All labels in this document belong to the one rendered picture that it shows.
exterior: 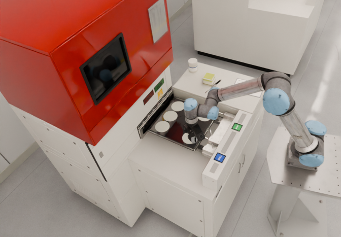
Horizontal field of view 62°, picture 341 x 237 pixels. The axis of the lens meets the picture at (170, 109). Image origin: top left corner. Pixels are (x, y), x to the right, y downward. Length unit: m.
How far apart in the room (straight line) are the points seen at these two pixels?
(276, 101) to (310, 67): 2.66
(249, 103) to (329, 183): 0.67
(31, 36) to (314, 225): 2.36
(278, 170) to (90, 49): 1.29
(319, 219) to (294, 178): 0.89
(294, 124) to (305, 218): 1.31
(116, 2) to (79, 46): 0.29
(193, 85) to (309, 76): 2.03
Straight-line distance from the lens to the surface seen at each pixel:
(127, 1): 1.45
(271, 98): 1.37
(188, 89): 2.11
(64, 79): 1.25
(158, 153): 1.93
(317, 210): 2.75
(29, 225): 2.99
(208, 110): 1.57
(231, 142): 1.79
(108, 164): 1.81
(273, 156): 1.94
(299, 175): 1.90
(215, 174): 1.66
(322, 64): 4.10
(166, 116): 2.02
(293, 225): 2.64
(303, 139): 1.58
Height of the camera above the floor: 2.39
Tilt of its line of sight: 46 degrees down
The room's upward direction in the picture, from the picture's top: 9 degrees counter-clockwise
